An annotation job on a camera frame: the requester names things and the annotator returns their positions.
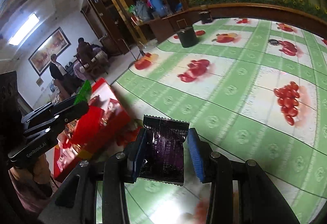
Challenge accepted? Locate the green snack packet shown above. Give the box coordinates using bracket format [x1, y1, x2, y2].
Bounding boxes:
[74, 80, 92, 104]

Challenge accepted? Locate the dark purple snack packet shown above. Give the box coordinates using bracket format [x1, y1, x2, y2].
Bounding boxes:
[140, 115, 189, 186]

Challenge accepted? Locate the person's left hand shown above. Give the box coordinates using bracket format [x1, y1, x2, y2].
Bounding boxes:
[8, 154, 53, 216]

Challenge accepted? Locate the red gift box tray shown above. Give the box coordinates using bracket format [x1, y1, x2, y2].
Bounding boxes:
[54, 78, 136, 183]

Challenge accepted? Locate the standing person in black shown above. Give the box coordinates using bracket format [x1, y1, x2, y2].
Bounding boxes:
[49, 54, 76, 95]

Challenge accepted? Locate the wooden chair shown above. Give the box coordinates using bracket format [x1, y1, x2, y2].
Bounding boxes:
[74, 51, 109, 82]

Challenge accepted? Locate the seated person in maroon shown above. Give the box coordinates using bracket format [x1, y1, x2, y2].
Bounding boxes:
[76, 37, 102, 62]

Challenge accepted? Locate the framed landscape painting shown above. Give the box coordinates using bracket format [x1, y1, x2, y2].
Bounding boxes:
[28, 27, 71, 76]

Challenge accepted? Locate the fruit pattern green tablecloth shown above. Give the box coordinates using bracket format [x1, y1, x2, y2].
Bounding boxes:
[107, 18, 326, 223]

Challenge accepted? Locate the broom with red head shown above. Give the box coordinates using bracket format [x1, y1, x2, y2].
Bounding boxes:
[122, 38, 146, 68]

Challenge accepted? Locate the ceiling fluorescent light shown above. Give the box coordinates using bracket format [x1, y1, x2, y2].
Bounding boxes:
[8, 13, 39, 46]

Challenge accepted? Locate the wooden cabinet counter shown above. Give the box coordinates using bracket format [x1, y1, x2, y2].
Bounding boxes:
[135, 3, 326, 43]

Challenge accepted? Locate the black cylindrical container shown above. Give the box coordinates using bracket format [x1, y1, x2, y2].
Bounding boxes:
[177, 26, 199, 48]

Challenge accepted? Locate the grey kettle jug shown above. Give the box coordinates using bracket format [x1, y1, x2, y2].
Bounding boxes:
[135, 0, 151, 21]

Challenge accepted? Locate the blue thermos jug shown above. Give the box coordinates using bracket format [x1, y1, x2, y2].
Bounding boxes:
[149, 0, 166, 17]

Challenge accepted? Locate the small black box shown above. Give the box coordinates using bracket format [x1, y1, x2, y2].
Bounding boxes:
[198, 10, 213, 25]

